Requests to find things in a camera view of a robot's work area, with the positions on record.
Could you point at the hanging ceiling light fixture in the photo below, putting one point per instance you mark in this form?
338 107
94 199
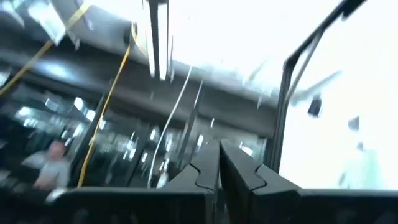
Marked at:
162 40

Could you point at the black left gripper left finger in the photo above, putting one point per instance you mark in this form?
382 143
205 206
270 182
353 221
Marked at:
205 174

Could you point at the person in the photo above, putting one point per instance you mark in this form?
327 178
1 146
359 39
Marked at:
54 174

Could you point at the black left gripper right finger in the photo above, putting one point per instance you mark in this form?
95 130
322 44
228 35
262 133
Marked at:
239 174

